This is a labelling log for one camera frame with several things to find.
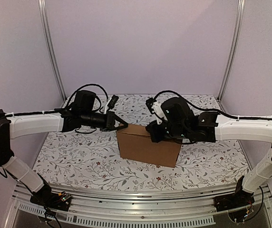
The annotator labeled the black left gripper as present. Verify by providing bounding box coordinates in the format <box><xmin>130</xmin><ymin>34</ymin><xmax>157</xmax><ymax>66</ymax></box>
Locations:
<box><xmin>81</xmin><ymin>111</ymin><xmax>127</xmax><ymax>132</ymax></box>

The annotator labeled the brown cardboard box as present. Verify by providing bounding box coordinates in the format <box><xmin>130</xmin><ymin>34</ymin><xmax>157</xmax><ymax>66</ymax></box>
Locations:
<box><xmin>116</xmin><ymin>124</ymin><xmax>181</xmax><ymax>168</ymax></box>

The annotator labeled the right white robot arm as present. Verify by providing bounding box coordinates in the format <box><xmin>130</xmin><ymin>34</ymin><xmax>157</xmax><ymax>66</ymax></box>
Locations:
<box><xmin>146</xmin><ymin>96</ymin><xmax>272</xmax><ymax>207</ymax></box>

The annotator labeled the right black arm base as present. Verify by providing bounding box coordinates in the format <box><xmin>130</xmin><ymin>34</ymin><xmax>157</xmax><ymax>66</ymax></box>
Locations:
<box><xmin>213</xmin><ymin>176</ymin><xmax>254</xmax><ymax>212</ymax></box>

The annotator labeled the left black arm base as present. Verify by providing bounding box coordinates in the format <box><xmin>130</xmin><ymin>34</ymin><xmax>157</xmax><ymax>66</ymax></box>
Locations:
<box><xmin>30</xmin><ymin>185</ymin><xmax>72</xmax><ymax>211</ymax></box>

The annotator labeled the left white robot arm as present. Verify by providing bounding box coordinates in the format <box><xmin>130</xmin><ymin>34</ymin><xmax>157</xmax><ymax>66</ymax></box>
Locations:
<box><xmin>0</xmin><ymin>90</ymin><xmax>128</xmax><ymax>206</ymax></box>

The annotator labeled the floral patterned table mat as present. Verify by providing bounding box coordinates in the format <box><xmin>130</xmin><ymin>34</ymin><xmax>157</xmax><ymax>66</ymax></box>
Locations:
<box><xmin>30</xmin><ymin>94</ymin><xmax>252</xmax><ymax>192</ymax></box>

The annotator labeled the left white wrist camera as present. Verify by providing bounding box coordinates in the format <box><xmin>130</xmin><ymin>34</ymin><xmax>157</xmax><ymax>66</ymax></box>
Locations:
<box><xmin>103</xmin><ymin>95</ymin><xmax>119</xmax><ymax>114</ymax></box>

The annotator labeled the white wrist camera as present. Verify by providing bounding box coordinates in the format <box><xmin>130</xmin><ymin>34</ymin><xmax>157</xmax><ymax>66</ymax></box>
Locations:
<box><xmin>103</xmin><ymin>95</ymin><xmax>119</xmax><ymax>114</ymax></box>
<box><xmin>146</xmin><ymin>97</ymin><xmax>167</xmax><ymax>124</ymax></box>

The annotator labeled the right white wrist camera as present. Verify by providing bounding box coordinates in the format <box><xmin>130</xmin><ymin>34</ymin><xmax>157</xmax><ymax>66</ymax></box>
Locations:
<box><xmin>146</xmin><ymin>97</ymin><xmax>167</xmax><ymax>124</ymax></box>

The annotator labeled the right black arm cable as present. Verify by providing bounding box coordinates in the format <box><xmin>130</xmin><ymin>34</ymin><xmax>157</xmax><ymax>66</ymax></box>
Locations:
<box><xmin>154</xmin><ymin>90</ymin><xmax>272</xmax><ymax>119</ymax></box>

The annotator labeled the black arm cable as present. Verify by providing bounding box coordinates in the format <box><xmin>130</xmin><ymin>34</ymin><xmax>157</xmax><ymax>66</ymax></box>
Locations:
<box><xmin>154</xmin><ymin>90</ymin><xmax>272</xmax><ymax>119</ymax></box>
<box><xmin>5</xmin><ymin>83</ymin><xmax>109</xmax><ymax>117</ymax></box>

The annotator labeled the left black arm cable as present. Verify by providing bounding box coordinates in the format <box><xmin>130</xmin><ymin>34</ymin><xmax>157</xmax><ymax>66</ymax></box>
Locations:
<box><xmin>5</xmin><ymin>83</ymin><xmax>109</xmax><ymax>117</ymax></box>

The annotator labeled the aluminium front rail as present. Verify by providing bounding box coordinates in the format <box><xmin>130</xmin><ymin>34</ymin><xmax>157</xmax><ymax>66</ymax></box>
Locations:
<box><xmin>4</xmin><ymin>184</ymin><xmax>272</xmax><ymax>228</ymax></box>

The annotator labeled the right aluminium frame post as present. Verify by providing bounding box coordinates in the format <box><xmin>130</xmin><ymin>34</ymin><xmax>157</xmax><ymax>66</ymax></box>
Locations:
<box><xmin>217</xmin><ymin>0</ymin><xmax>245</xmax><ymax>103</ymax></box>

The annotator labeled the aluminium frame post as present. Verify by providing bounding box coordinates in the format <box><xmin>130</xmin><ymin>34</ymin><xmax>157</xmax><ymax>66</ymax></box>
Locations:
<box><xmin>217</xmin><ymin>0</ymin><xmax>245</xmax><ymax>103</ymax></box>
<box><xmin>38</xmin><ymin>0</ymin><xmax>67</xmax><ymax>101</ymax></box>

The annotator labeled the left aluminium frame post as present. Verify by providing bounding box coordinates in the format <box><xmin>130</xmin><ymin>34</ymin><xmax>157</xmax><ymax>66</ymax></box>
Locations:
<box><xmin>38</xmin><ymin>0</ymin><xmax>67</xmax><ymax>101</ymax></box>

